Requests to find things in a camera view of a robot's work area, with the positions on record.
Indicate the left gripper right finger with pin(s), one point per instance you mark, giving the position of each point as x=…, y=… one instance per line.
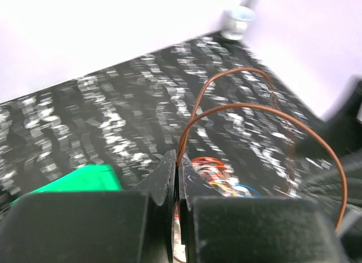
x=215, y=228

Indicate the far green plastic bin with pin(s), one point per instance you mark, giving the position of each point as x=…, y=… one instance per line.
x=86, y=178

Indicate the white mug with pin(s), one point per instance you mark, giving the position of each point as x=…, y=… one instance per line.
x=235, y=22

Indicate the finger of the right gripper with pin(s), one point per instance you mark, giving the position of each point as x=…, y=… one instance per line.
x=320, y=178

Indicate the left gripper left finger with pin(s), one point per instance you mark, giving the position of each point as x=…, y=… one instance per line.
x=135, y=225

